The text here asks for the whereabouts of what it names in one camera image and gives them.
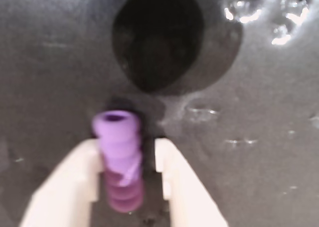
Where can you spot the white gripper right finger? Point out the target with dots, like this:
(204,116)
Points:
(184,184)

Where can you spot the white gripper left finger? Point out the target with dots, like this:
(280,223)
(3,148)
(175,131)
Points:
(67,177)

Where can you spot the purple ribbed pen grip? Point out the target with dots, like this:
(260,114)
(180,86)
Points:
(119,147)

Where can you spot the glossy black mat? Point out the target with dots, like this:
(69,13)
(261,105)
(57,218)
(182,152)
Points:
(261,142)

